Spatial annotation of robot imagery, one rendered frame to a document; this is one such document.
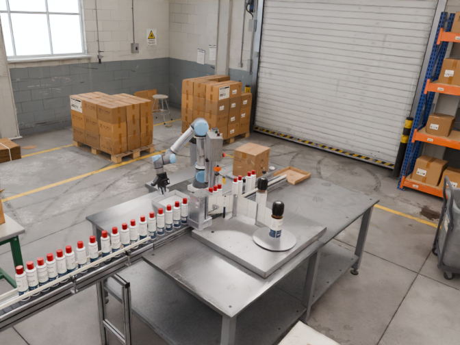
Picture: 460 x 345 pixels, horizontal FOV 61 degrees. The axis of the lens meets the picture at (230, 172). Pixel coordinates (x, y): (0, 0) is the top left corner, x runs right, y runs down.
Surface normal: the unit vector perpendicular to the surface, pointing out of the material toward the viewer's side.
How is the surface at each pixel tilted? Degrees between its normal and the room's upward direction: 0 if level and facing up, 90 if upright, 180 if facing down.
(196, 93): 90
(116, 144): 88
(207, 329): 2
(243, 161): 90
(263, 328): 1
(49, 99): 90
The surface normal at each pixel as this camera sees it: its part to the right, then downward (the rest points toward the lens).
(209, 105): -0.58, 0.28
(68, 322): 0.06, -0.92
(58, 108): 0.78, 0.29
